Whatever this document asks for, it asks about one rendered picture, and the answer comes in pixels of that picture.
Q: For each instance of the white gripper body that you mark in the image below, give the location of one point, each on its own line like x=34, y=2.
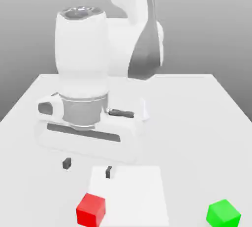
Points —
x=88, y=146

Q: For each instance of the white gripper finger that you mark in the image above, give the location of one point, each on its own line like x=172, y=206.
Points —
x=67, y=163
x=108, y=172

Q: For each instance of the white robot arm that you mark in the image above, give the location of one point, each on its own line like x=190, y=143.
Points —
x=81, y=54

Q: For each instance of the small red cube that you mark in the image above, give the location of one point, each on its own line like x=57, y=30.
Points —
x=89, y=211

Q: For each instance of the small green cube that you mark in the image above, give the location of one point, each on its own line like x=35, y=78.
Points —
x=223, y=214

